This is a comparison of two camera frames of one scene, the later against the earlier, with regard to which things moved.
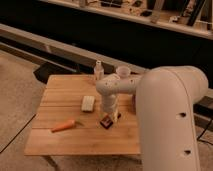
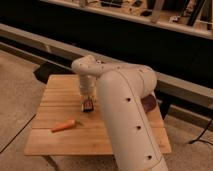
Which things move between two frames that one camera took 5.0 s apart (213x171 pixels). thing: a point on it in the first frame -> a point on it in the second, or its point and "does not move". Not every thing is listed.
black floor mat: (44, 71) does not move
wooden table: (68, 122) does not move
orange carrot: (67, 126) does not move
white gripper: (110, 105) -> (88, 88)
